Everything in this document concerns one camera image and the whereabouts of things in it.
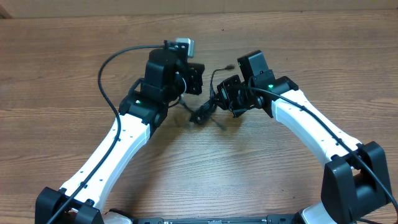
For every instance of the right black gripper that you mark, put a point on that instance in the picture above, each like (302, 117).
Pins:
(224, 91)

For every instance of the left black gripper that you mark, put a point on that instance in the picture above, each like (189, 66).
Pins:
(194, 71)

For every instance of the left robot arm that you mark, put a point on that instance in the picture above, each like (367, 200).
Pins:
(82, 198)

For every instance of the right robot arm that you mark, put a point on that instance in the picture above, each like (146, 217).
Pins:
(355, 175)

